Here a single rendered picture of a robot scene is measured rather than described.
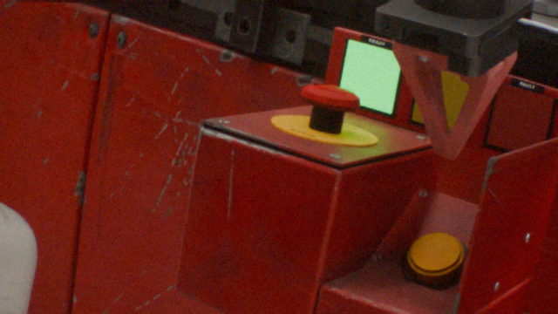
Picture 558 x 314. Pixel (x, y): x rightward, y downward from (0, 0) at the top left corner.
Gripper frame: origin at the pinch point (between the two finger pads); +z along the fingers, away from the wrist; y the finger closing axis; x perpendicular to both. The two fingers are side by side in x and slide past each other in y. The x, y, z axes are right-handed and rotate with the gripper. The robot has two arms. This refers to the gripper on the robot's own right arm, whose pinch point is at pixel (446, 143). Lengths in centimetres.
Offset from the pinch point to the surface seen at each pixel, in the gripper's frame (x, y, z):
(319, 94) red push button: 9.7, 0.8, -0.4
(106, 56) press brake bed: 56, 33, 17
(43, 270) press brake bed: 64, 28, 46
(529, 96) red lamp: -1.6, 11.0, -0.2
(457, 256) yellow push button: -1.6, 0.4, 7.7
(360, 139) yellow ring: 7.1, 2.0, 2.5
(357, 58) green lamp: 12.4, 10.9, 0.6
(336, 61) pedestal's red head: 14.2, 11.0, 1.4
